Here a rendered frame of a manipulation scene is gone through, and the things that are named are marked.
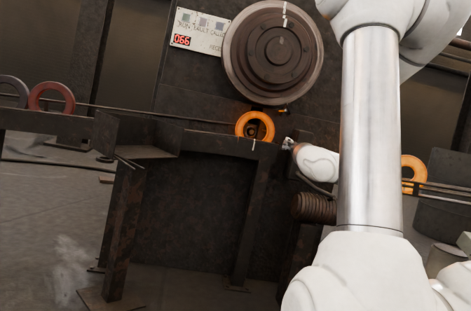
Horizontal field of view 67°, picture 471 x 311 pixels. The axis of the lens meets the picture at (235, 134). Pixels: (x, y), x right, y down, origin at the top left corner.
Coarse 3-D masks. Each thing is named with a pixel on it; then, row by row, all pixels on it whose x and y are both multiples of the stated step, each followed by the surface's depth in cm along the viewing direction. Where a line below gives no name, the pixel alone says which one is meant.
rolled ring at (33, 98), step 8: (40, 88) 151; (48, 88) 152; (56, 88) 152; (64, 88) 152; (32, 96) 151; (64, 96) 153; (72, 96) 154; (32, 104) 151; (72, 104) 154; (64, 112) 153; (72, 112) 155
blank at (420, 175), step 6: (402, 156) 149; (408, 156) 148; (402, 162) 148; (408, 162) 148; (414, 162) 147; (420, 162) 146; (414, 168) 146; (420, 168) 146; (420, 174) 146; (426, 174) 145; (414, 180) 146; (420, 180) 145; (420, 186) 145; (408, 192) 147
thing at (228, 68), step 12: (276, 0) 159; (240, 12) 157; (252, 12) 158; (300, 12) 161; (312, 24) 162; (228, 36) 158; (228, 48) 158; (228, 60) 159; (228, 72) 159; (240, 84) 161; (312, 84) 165; (252, 96) 162; (288, 96) 164; (300, 96) 165
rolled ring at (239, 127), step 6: (246, 114) 165; (252, 114) 165; (258, 114) 166; (264, 114) 166; (240, 120) 165; (246, 120) 165; (264, 120) 166; (270, 120) 167; (240, 126) 165; (270, 126) 167; (240, 132) 165; (270, 132) 167; (264, 138) 169; (270, 138) 167
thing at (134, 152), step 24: (96, 120) 130; (120, 120) 117; (144, 120) 145; (96, 144) 127; (120, 144) 140; (144, 144) 147; (168, 144) 141; (120, 216) 135; (120, 240) 134; (120, 264) 136; (96, 288) 144; (120, 288) 138
